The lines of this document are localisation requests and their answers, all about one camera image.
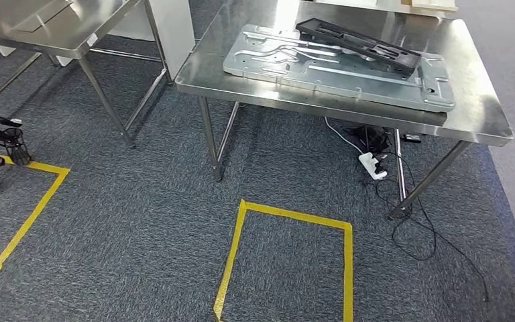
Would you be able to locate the black plastic frame part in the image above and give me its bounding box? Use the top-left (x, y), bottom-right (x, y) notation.
top-left (294, 17), bottom-right (422, 76)

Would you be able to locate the yellow floor tape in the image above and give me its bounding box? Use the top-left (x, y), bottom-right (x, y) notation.
top-left (0, 153), bottom-right (71, 275)

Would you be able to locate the black power adapter bundle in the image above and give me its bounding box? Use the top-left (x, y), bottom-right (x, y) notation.
top-left (345, 125), bottom-right (392, 155)

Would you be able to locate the stainless steel table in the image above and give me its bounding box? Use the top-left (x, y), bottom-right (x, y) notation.
top-left (0, 0), bottom-right (175, 150)

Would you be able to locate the white power strip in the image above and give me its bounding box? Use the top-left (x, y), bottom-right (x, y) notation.
top-left (358, 152), bottom-right (388, 181)

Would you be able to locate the white table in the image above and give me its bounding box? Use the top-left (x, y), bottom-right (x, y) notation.
top-left (314, 0), bottom-right (447, 19)

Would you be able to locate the cardboard box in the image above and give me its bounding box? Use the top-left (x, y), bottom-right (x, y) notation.
top-left (400, 0), bottom-right (459, 13)

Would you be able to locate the white power cable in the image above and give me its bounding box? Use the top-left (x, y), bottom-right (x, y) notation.
top-left (323, 116), bottom-right (366, 156)

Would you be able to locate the black floor cable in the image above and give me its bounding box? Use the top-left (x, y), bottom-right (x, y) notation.
top-left (374, 129), bottom-right (492, 304)

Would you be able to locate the stamped metal panel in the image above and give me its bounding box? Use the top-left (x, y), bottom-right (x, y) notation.
top-left (221, 23), bottom-right (457, 114)

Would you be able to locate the white pillar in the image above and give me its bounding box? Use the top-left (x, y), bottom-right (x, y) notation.
top-left (106, 0), bottom-right (197, 82)

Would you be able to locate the stainless steel workbench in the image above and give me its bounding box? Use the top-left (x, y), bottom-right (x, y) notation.
top-left (174, 0), bottom-right (515, 222)

